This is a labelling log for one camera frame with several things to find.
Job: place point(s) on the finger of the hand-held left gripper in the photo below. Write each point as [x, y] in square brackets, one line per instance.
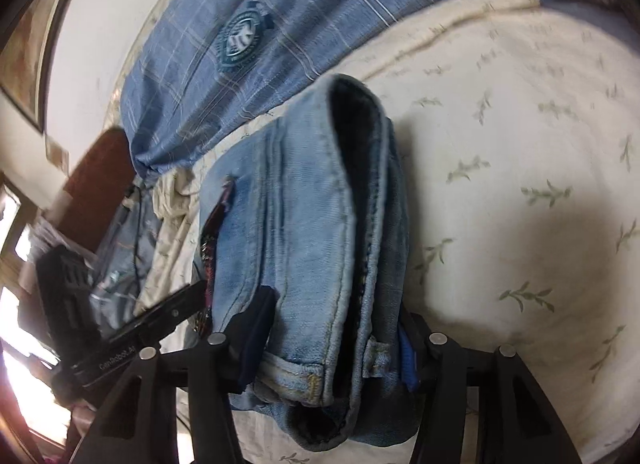
[165, 311]

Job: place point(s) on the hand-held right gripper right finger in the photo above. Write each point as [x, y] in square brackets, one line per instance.
[410, 359]

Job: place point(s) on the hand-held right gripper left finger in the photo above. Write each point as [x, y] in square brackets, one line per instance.
[255, 339]

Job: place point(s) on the blue denim pants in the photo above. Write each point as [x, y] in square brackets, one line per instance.
[310, 224]

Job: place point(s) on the grey patterned quilt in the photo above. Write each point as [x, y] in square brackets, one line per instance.
[115, 289]

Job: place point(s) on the black perforated crate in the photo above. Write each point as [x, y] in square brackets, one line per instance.
[62, 289]

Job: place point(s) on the brown headboard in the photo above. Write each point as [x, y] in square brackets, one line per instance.
[95, 178]

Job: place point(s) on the cream leaf-print bed sheet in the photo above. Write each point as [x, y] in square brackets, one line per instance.
[500, 168]

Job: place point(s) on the blue plaid blanket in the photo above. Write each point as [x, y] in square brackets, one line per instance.
[325, 8]

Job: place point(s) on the framed wall picture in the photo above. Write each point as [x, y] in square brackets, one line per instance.
[25, 73]

